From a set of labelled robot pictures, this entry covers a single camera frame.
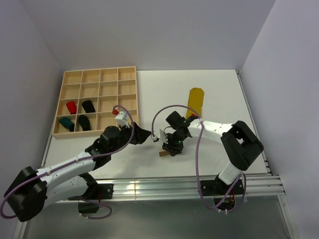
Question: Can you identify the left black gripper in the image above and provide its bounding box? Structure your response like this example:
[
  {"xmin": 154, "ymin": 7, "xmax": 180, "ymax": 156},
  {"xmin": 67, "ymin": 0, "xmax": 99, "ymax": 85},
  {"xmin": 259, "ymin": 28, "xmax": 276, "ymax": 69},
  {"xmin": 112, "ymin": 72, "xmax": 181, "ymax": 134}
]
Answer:
[{"xmin": 109, "ymin": 121, "xmax": 152, "ymax": 155}]

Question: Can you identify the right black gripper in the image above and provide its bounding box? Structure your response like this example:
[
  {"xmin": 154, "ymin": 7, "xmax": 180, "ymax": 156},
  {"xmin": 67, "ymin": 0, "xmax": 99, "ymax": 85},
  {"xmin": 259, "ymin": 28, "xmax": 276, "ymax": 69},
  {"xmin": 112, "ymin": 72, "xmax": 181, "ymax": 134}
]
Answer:
[{"xmin": 162, "ymin": 131, "xmax": 187, "ymax": 157}]

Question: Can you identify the yellow cartoon sock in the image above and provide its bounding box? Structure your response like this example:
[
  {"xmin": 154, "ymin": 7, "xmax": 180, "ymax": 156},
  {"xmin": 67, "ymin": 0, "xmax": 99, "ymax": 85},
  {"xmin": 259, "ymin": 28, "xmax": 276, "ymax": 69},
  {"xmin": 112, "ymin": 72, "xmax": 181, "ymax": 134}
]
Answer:
[{"xmin": 187, "ymin": 88, "xmax": 204, "ymax": 116}]

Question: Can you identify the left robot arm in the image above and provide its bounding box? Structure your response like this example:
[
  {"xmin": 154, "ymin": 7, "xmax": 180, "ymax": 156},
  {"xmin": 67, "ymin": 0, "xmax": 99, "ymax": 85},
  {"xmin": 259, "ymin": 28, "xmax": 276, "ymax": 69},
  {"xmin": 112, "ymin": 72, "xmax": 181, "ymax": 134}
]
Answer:
[{"xmin": 0, "ymin": 122, "xmax": 151, "ymax": 222}]

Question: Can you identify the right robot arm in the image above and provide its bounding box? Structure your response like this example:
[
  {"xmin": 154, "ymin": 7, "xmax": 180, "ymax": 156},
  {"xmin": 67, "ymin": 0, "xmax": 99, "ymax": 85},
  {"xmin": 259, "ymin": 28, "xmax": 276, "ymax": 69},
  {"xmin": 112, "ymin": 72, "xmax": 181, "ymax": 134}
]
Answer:
[{"xmin": 159, "ymin": 111, "xmax": 264, "ymax": 194}]

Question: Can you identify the black rolled sock lower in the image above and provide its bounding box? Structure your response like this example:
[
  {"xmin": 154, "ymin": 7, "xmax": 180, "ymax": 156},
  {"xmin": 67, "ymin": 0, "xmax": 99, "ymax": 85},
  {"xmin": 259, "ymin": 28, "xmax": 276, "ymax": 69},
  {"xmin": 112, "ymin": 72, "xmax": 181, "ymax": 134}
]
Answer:
[{"xmin": 78, "ymin": 115, "xmax": 91, "ymax": 131}]

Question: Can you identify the black rolled sock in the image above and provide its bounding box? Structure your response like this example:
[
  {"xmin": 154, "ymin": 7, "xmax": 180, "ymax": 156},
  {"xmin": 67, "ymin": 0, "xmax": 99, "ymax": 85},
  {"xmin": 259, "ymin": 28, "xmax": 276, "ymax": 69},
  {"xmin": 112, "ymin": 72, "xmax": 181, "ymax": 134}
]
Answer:
[
  {"xmin": 82, "ymin": 100, "xmax": 96, "ymax": 114},
  {"xmin": 78, "ymin": 115, "xmax": 91, "ymax": 131}
]

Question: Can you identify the black rolled sock upper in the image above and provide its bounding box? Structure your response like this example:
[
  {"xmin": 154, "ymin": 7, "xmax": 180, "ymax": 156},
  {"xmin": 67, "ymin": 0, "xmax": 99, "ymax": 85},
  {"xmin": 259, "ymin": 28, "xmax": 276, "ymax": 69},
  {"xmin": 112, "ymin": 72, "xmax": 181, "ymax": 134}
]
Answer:
[{"xmin": 82, "ymin": 100, "xmax": 96, "ymax": 114}]

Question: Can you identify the wooden compartment tray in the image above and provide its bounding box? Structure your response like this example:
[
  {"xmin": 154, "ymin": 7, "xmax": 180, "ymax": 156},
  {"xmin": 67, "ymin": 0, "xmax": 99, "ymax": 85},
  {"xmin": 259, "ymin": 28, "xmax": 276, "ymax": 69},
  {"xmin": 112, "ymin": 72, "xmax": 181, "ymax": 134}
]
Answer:
[{"xmin": 52, "ymin": 66, "xmax": 139, "ymax": 139}]

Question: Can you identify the red rolled sock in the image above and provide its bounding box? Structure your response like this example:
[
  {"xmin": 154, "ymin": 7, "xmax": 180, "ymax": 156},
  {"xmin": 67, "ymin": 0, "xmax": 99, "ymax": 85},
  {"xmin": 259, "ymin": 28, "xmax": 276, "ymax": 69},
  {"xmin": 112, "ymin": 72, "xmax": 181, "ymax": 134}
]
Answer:
[{"xmin": 66, "ymin": 101, "xmax": 77, "ymax": 115}]

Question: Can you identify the teal rolled sock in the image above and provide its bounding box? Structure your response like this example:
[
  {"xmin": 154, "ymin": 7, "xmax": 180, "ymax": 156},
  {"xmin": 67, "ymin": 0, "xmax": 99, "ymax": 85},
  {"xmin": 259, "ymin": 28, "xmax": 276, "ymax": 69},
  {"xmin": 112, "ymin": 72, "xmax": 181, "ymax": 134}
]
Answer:
[{"xmin": 59, "ymin": 117, "xmax": 75, "ymax": 132}]

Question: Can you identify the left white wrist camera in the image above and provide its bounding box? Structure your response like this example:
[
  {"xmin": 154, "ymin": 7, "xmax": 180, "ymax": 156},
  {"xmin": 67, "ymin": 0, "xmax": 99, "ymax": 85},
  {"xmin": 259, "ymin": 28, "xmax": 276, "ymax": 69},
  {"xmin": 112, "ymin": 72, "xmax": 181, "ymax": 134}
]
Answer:
[{"xmin": 112, "ymin": 109, "xmax": 132, "ymax": 128}]

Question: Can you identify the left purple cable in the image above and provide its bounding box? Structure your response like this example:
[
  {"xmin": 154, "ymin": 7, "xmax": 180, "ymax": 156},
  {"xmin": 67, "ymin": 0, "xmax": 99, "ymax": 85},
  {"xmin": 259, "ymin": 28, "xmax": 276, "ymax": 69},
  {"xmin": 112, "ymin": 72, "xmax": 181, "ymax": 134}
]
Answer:
[{"xmin": 0, "ymin": 104, "xmax": 134, "ymax": 220}]

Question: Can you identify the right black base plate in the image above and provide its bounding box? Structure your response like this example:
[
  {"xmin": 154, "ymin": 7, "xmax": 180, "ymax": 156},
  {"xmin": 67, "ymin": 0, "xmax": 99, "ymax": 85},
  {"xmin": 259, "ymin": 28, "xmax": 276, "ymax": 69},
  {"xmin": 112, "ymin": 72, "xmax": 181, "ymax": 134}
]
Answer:
[{"xmin": 200, "ymin": 177, "xmax": 244, "ymax": 197}]

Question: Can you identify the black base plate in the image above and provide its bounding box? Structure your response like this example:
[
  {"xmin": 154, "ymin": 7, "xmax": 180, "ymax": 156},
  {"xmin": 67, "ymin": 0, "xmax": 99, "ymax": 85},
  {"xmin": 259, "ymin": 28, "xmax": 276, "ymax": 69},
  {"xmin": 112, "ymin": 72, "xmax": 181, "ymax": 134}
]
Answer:
[
  {"xmin": 67, "ymin": 183, "xmax": 114, "ymax": 201},
  {"xmin": 200, "ymin": 177, "xmax": 244, "ymax": 197}
]

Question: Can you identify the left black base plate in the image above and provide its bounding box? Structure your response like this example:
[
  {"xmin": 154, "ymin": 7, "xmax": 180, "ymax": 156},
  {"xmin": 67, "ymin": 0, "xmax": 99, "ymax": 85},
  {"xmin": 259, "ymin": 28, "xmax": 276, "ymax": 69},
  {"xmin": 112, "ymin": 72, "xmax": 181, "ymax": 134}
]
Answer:
[{"xmin": 67, "ymin": 183, "xmax": 114, "ymax": 201}]

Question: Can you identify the aluminium front rail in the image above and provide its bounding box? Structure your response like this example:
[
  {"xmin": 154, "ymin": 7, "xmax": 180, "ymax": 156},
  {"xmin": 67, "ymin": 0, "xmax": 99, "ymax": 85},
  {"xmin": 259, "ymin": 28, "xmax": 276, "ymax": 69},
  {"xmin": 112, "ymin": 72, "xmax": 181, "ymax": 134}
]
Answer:
[{"xmin": 24, "ymin": 174, "xmax": 286, "ymax": 205}]

